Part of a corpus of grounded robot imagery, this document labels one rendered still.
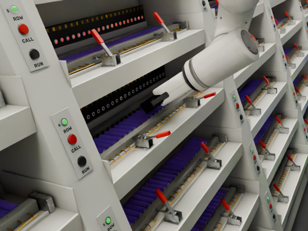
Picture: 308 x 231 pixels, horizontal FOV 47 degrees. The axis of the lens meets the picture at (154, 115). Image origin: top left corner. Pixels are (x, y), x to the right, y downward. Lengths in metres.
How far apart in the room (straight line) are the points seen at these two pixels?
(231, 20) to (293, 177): 1.08
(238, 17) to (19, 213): 0.61
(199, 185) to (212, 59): 0.38
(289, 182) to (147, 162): 1.06
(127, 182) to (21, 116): 0.26
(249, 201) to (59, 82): 0.84
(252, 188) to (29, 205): 0.85
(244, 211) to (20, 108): 0.85
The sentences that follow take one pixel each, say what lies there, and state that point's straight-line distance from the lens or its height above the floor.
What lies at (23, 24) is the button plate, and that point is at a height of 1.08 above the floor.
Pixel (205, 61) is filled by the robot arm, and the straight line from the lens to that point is 0.80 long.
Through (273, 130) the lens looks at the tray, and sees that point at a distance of 1.78.
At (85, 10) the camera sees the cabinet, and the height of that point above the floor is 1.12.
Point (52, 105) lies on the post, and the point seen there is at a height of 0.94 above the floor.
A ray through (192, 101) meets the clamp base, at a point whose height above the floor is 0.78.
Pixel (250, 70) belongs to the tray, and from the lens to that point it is 1.44.
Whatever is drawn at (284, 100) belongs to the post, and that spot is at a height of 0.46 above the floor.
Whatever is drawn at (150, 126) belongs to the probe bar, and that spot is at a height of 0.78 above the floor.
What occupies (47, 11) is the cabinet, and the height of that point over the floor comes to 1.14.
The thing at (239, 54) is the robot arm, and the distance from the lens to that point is 0.76.
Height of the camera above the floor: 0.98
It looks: 12 degrees down
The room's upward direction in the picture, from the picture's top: 21 degrees counter-clockwise
